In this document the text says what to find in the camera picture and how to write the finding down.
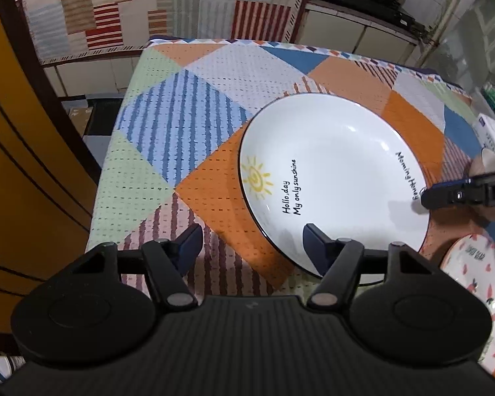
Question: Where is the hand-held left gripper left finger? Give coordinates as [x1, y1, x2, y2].
[71, 224, 204, 308]

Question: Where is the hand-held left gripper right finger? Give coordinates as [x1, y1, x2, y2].
[303, 223, 443, 309]

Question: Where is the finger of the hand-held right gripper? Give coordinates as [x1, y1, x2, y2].
[420, 169, 495, 209]

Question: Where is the white plate with sun print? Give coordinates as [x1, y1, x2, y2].
[238, 93, 430, 285]

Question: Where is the strawberry print plate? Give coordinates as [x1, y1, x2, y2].
[441, 229, 495, 383]

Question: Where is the patchwork tablecloth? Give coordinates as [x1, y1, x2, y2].
[84, 35, 495, 298]

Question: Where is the white kitchen cabinet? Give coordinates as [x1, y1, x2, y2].
[289, 3, 421, 67]

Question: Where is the striped patchwork cloth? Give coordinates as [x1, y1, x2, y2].
[15, 0, 314, 66]

